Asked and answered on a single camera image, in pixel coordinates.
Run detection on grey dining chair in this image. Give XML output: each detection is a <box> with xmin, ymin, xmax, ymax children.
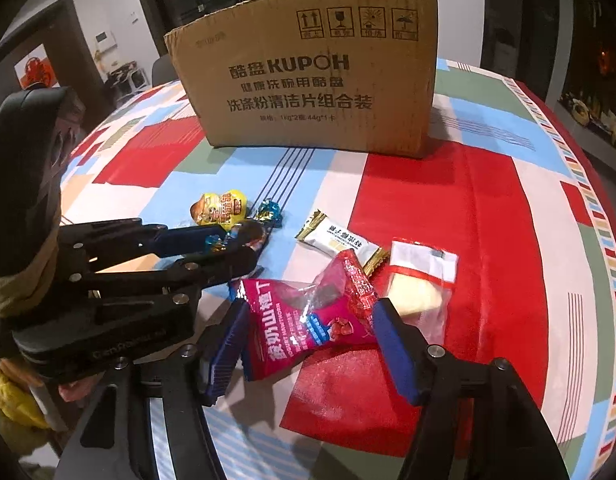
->
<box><xmin>152</xmin><ymin>55</ymin><xmax>181</xmax><ymax>83</ymax></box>

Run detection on white gold-edged snack packet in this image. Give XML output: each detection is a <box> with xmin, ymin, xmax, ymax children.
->
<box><xmin>295</xmin><ymin>209</ymin><xmax>395</xmax><ymax>277</ymax></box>

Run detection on blue wrapped candy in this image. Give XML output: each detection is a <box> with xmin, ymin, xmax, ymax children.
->
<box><xmin>253</xmin><ymin>199</ymin><xmax>285</xmax><ymax>228</ymax></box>

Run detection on pink snack packet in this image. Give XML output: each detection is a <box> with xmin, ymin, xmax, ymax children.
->
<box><xmin>228</xmin><ymin>249</ymin><xmax>383</xmax><ymax>382</ymax></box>

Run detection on gold candy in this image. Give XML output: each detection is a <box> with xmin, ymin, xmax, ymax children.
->
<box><xmin>208</xmin><ymin>220</ymin><xmax>269</xmax><ymax>256</ymax></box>

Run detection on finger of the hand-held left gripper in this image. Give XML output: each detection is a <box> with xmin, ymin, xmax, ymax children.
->
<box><xmin>58</xmin><ymin>217</ymin><xmax>229</xmax><ymax>273</ymax></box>
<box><xmin>70</xmin><ymin>247</ymin><xmax>262</xmax><ymax>306</ymax></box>

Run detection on yellow candy packet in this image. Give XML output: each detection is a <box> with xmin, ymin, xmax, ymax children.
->
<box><xmin>189</xmin><ymin>189</ymin><xmax>249</xmax><ymax>228</ymax></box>

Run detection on yellow cloth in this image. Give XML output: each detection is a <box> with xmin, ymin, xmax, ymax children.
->
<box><xmin>0</xmin><ymin>360</ymin><xmax>54</xmax><ymax>431</ymax></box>

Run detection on red balloons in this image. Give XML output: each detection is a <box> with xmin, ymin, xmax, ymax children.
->
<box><xmin>592</xmin><ymin>47</ymin><xmax>616</xmax><ymax>81</ymax></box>

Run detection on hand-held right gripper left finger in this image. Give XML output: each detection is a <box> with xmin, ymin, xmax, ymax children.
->
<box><xmin>53</xmin><ymin>299</ymin><xmax>252</xmax><ymax>480</ymax></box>

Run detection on dark wooden door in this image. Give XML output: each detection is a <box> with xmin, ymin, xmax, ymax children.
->
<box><xmin>0</xmin><ymin>0</ymin><xmax>109</xmax><ymax>111</ymax></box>

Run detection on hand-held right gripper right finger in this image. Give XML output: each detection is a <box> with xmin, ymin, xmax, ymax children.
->
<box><xmin>372</xmin><ymin>297</ymin><xmax>571</xmax><ymax>480</ymax></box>

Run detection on red and white door poster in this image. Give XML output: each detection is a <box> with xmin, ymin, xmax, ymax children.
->
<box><xmin>15</xmin><ymin>42</ymin><xmax>56</xmax><ymax>88</ymax></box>

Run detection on brown cardboard box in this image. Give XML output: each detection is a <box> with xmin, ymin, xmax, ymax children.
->
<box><xmin>164</xmin><ymin>0</ymin><xmax>439</xmax><ymax>158</ymax></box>

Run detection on clear packet with white snack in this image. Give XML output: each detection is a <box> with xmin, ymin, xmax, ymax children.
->
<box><xmin>383</xmin><ymin>238</ymin><xmax>459</xmax><ymax>341</ymax></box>

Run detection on white shoe rack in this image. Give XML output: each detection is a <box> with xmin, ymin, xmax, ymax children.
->
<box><xmin>108</xmin><ymin>60</ymin><xmax>149</xmax><ymax>96</ymax></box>

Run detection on colourful checked tablecloth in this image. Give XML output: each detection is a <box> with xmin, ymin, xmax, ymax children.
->
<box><xmin>58</xmin><ymin>57</ymin><xmax>616</xmax><ymax>480</ymax></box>

